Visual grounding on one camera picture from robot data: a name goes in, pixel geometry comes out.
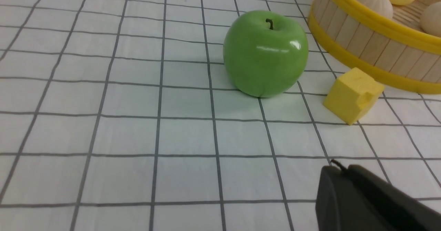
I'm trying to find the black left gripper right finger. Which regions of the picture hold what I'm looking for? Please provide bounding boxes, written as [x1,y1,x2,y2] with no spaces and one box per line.
[347,165,441,231]

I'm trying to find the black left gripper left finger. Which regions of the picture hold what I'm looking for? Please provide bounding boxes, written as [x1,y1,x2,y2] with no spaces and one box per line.
[315,166,396,231]

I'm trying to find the beige bun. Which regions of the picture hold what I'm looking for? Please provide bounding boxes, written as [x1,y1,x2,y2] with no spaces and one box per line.
[420,2,441,38]

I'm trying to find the white bun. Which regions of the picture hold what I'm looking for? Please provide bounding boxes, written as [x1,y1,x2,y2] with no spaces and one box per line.
[357,0,394,19]

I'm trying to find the bamboo steamer tray yellow rims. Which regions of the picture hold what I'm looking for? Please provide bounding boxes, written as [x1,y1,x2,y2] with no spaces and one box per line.
[308,0,441,94]

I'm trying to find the yellow foam cube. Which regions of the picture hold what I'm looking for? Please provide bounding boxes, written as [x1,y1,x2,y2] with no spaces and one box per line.
[323,68,384,125]

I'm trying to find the green apple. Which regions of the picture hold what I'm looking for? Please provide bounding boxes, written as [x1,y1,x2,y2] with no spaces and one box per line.
[223,10,309,98]

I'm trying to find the white grid tablecloth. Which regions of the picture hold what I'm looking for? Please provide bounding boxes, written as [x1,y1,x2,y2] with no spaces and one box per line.
[0,0,440,231]

